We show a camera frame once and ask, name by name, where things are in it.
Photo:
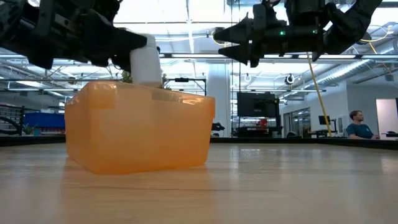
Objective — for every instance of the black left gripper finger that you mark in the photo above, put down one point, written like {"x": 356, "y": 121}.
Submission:
{"x": 118, "y": 40}
{"x": 122, "y": 60}

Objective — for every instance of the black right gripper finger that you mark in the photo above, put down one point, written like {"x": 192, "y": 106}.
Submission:
{"x": 239, "y": 32}
{"x": 245, "y": 54}

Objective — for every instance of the white pill bottle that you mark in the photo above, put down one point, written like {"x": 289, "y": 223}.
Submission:
{"x": 146, "y": 68}

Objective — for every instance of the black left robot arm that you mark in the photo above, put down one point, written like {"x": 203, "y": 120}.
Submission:
{"x": 14, "y": 25}

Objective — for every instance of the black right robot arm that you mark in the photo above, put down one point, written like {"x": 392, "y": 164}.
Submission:
{"x": 348, "y": 25}

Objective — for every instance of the translucent orange plastic basket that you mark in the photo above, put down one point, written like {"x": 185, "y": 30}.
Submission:
{"x": 140, "y": 130}

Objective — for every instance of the large black monitor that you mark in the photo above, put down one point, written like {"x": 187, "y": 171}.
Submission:
{"x": 256, "y": 105}

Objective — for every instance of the yellow pole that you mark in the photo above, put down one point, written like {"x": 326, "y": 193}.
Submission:
{"x": 318, "y": 93}

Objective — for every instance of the black office chair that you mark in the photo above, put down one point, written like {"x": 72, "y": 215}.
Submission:
{"x": 217, "y": 127}

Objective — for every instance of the small black monitor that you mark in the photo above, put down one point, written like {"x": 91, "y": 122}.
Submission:
{"x": 324, "y": 120}

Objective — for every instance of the blue storage bin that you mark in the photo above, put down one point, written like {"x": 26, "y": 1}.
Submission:
{"x": 43, "y": 120}

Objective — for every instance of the small green plant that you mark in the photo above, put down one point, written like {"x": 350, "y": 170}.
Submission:
{"x": 29, "y": 129}

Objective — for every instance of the person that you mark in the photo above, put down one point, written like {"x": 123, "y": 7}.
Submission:
{"x": 359, "y": 130}

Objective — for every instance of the black metal frame stand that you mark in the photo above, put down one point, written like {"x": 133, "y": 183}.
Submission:
{"x": 186, "y": 80}

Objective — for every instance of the black table edge rail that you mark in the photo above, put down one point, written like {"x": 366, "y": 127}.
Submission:
{"x": 31, "y": 140}

